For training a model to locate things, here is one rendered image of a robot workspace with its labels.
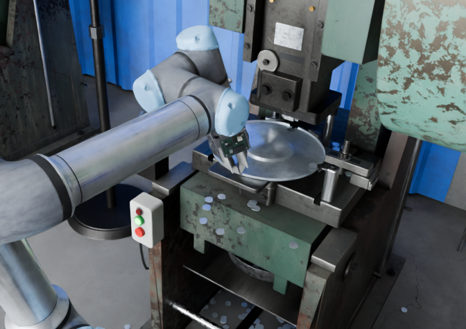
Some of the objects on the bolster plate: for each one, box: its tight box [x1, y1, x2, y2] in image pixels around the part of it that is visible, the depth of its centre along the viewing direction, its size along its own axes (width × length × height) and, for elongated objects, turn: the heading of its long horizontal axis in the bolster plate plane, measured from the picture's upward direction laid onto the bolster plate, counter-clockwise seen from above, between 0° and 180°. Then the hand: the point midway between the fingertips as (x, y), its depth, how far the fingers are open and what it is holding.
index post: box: [320, 165, 340, 202], centre depth 121 cm, size 3×3×10 cm
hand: (237, 166), depth 117 cm, fingers closed
